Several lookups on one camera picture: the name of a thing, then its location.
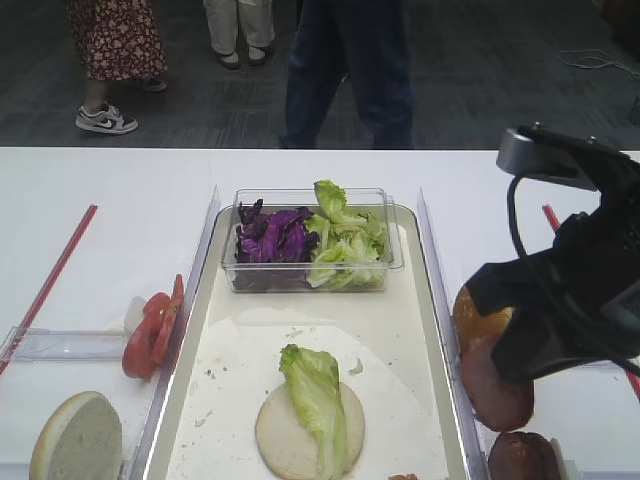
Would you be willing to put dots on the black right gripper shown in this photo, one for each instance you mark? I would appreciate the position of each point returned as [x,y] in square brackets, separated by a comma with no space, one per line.
[595,264]

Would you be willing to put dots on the pink ham patty slice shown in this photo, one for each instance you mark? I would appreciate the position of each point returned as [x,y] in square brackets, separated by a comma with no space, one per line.
[500,405]

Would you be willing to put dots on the white paper under patties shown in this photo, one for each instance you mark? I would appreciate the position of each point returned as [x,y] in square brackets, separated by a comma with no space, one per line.
[567,468]

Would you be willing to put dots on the green lettuce pile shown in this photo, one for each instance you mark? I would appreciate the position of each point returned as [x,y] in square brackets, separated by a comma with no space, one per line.
[350,243]

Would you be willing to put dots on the green lettuce leaf on bun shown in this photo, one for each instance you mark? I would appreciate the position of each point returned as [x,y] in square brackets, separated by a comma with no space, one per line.
[313,381]

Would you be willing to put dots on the rear tomato slice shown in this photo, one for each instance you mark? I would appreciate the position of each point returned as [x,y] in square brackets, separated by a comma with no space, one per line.
[161,344]

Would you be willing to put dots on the front sesame bun top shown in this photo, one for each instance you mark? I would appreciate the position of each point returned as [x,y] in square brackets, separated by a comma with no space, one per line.
[471,326]

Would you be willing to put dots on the right red tape strip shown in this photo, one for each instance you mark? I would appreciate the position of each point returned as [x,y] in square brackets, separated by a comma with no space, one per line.
[555,225]

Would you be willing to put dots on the dark ham patty stack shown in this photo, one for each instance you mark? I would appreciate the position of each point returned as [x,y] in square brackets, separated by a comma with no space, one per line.
[522,456]

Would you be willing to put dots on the right long acrylic divider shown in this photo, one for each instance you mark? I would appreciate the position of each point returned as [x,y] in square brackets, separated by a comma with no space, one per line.
[473,457]

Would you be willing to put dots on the long acrylic divider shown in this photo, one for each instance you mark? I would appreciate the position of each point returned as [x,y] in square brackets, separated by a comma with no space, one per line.
[195,270]
[473,457]

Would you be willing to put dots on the orange food scrap on tray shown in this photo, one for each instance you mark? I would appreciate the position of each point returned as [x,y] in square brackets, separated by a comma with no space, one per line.
[409,476]

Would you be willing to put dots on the clear plastic salad container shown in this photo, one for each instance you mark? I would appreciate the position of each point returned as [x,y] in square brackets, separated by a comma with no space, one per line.
[359,200]

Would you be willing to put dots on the purple cabbage leaves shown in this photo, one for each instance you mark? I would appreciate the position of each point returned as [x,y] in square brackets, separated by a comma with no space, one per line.
[278,238]

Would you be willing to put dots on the bottom bun slice on tray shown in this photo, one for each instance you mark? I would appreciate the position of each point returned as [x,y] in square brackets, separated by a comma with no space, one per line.
[288,449]

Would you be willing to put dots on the cream metal serving tray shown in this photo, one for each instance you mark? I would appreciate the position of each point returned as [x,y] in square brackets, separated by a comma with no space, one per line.
[387,346]

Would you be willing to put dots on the person in dark trousers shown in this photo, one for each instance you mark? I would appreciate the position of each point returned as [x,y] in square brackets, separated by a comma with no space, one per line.
[365,41]

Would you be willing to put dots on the white paper under tomatoes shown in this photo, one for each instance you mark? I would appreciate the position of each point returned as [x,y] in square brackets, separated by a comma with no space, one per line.
[127,322]

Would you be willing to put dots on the person in beige trousers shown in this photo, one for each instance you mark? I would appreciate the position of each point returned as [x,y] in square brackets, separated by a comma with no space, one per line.
[226,19]

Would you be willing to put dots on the left long acrylic divider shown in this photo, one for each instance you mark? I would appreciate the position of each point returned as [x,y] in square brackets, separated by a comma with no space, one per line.
[195,270]

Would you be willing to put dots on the person in floral skirt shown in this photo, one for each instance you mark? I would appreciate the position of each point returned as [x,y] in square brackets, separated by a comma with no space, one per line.
[117,41]

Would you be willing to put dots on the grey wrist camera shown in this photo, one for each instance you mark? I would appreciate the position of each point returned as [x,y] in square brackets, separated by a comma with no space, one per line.
[518,154]

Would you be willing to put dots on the left upper acrylic rail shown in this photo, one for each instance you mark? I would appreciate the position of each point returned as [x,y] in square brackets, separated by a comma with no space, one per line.
[43,345]

